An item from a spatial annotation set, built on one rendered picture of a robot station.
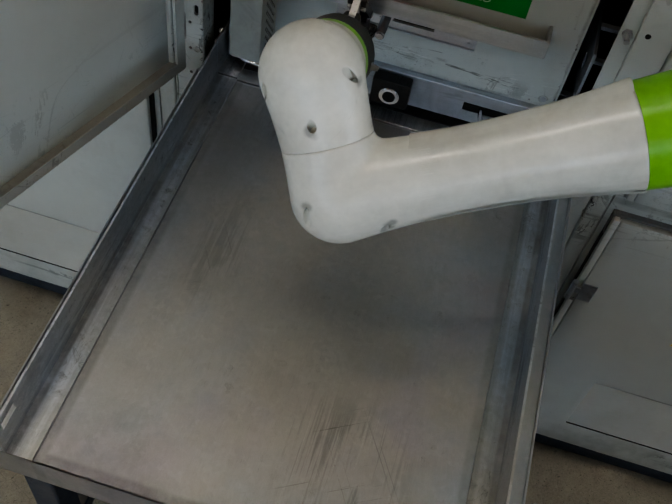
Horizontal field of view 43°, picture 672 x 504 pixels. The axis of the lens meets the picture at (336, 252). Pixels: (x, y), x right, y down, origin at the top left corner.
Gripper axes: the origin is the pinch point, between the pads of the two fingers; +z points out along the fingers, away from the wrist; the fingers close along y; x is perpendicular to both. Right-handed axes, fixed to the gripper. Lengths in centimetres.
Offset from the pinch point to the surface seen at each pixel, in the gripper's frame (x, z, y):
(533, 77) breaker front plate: 25.2, 8.9, 1.3
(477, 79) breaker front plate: 17.5, 10.5, 4.0
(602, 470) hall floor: 72, 52, 89
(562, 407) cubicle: 56, 42, 71
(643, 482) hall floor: 82, 52, 89
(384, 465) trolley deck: 19, -37, 42
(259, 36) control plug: -13.7, -2.1, 4.2
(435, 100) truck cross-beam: 12.2, 12.0, 9.2
